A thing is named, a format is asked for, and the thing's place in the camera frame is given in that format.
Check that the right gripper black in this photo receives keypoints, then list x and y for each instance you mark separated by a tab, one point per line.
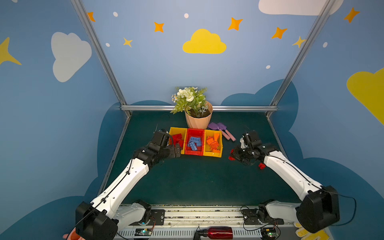
240	155

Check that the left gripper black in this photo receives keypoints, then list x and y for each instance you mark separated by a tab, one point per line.
173	150

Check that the red lego brick tall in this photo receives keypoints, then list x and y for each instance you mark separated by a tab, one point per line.
262	166

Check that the red lego brick smooth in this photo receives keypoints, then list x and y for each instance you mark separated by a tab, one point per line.
231	156

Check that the blue lego brick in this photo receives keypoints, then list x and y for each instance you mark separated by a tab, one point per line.
196	140
193	146

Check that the orange curved lego piece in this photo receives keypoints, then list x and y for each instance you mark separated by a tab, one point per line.
217	137

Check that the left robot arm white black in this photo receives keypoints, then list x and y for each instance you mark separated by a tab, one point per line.
101	219

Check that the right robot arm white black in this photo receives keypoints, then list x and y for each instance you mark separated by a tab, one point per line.
319	206

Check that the left yellow bin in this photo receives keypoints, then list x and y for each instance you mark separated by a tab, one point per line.
175	130

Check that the yellow bin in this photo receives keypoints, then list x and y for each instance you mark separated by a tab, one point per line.
175	130
207	151

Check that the red middle bin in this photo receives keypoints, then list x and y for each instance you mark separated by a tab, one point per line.
194	133

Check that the right yellow bin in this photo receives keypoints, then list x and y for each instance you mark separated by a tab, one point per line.
207	151

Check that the purple pink toy shovel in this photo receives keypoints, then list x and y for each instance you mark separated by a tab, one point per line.
214	126

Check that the potted artificial flower plant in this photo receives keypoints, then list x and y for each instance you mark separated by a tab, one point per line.
192	101

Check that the red metal bottle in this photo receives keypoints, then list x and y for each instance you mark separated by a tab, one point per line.
214	233

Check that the yellow garden glove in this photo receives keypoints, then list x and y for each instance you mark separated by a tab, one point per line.
303	234

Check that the pink watering can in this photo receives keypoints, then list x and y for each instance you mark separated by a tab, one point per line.
71	236

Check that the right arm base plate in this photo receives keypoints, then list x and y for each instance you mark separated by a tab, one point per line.
252	216

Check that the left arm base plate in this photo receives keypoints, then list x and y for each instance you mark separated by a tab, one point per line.
156	217

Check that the aluminium rail base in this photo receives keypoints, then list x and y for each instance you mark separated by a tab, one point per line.
181	222

